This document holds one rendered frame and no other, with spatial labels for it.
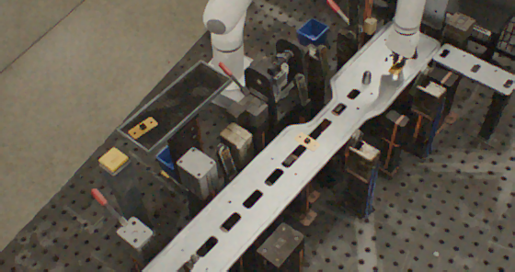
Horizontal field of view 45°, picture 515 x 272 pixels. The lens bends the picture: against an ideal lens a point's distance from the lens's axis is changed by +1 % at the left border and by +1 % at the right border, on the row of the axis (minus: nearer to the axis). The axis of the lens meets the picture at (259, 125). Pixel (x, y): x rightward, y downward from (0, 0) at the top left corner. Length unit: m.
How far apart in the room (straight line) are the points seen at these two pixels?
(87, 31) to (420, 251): 2.60
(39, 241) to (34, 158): 1.20
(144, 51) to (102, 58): 0.25
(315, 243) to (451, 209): 0.49
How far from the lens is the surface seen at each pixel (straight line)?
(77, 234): 2.28
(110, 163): 1.82
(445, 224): 2.23
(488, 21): 2.44
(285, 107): 2.13
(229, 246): 1.80
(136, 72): 3.69
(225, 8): 2.12
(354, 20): 2.21
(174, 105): 1.91
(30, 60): 3.97
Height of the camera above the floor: 2.59
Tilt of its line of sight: 51 degrees down
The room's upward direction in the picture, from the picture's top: 4 degrees counter-clockwise
